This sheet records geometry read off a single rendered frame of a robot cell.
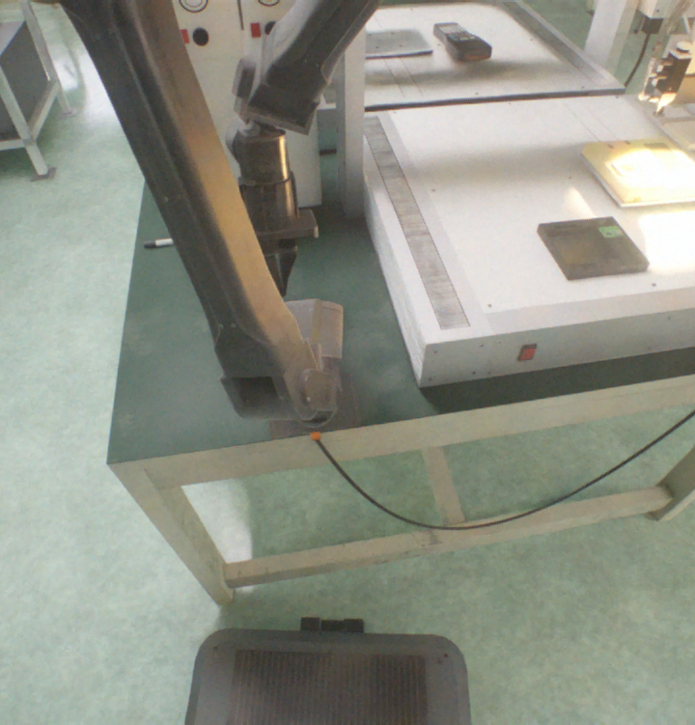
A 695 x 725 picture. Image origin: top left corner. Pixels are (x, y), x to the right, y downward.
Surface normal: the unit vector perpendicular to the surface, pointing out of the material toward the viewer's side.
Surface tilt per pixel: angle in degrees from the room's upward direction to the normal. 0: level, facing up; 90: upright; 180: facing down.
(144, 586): 0
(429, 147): 0
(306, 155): 90
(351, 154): 90
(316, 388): 71
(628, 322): 90
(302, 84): 121
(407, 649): 0
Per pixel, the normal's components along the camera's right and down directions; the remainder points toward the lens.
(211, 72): 0.17, 0.76
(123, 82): -0.30, 0.58
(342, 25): -0.04, 0.99
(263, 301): 0.87, -0.09
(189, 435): -0.01, -0.63
